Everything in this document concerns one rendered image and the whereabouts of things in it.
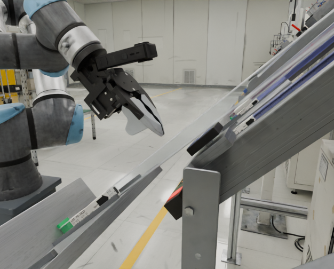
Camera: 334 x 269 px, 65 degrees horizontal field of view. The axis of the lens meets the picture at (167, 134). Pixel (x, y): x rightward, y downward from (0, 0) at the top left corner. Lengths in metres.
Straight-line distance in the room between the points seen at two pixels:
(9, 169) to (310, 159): 1.68
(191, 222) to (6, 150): 0.53
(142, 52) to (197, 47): 8.96
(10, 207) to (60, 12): 0.47
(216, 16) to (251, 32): 1.23
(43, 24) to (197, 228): 0.45
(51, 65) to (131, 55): 0.23
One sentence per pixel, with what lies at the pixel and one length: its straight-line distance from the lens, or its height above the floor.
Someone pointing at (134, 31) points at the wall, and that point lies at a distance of 10.30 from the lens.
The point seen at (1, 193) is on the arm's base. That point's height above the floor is 0.57.
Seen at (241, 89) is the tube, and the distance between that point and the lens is 0.18.
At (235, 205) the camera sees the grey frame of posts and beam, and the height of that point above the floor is 0.28.
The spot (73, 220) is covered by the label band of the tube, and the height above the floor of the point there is 0.74.
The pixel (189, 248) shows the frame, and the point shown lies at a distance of 0.40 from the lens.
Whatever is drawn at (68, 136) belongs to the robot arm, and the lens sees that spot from 0.77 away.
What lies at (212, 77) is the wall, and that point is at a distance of 9.32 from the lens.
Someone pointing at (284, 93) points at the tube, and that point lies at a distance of 0.44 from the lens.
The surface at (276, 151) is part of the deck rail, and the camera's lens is 0.37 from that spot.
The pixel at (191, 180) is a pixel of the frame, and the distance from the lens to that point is 0.35.
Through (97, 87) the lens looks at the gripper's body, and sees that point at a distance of 0.51.
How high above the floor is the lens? 0.89
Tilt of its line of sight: 16 degrees down
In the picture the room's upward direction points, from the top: straight up
